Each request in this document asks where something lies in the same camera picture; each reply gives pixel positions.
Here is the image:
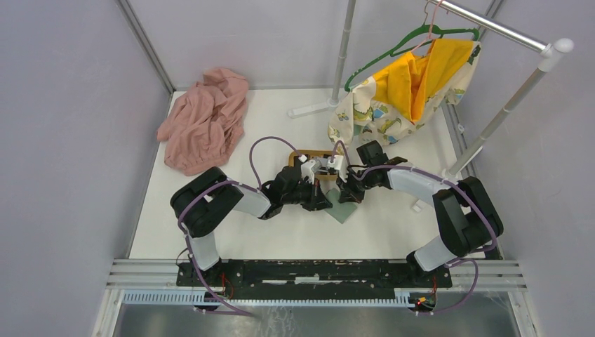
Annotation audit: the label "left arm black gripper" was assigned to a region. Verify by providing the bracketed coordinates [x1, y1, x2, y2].
[281, 176, 332, 211]

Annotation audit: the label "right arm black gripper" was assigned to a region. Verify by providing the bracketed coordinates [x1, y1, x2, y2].
[335, 167, 375, 204]

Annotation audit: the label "yellow oval card tray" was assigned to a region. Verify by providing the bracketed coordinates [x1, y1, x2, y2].
[288, 149, 337, 181]

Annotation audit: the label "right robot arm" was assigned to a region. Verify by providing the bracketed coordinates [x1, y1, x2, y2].
[327, 141, 504, 286]

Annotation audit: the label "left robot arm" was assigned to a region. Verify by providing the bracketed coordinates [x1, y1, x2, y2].
[170, 166, 333, 286]

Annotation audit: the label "cartoon print hanging garment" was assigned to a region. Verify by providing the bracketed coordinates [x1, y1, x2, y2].
[328, 41, 482, 146]

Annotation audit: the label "yellow hanging garment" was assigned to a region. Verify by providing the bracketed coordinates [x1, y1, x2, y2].
[373, 39, 475, 123]

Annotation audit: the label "pink crumpled cloth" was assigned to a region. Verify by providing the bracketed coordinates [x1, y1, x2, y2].
[156, 67, 249, 176]

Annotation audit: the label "pink clothes hanger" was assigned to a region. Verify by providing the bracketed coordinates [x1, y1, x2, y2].
[411, 0, 443, 53]

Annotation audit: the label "green clothes hanger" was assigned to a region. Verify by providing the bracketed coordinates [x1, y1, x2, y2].
[344, 24, 481, 93]

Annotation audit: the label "white clothes rack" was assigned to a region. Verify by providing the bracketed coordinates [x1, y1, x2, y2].
[287, 0, 575, 214]

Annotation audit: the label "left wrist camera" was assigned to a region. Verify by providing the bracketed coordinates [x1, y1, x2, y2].
[300, 157, 328, 183]

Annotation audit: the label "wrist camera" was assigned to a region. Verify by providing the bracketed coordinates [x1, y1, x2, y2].
[326, 154, 348, 182]
[300, 157, 328, 183]

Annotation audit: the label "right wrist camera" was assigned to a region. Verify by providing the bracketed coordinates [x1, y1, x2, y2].
[326, 154, 348, 182]

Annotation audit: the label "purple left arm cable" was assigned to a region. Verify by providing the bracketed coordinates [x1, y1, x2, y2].
[177, 136, 308, 318]

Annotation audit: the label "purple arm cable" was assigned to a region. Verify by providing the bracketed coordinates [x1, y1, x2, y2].
[331, 139, 499, 316]
[177, 136, 308, 318]

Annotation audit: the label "white cable duct strip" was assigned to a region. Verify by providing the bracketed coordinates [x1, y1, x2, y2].
[121, 290, 413, 308]

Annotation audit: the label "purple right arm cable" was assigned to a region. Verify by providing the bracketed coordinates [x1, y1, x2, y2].
[331, 139, 499, 316]

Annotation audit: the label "aluminium frame rails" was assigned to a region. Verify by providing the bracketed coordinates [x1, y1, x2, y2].
[92, 259, 538, 336]

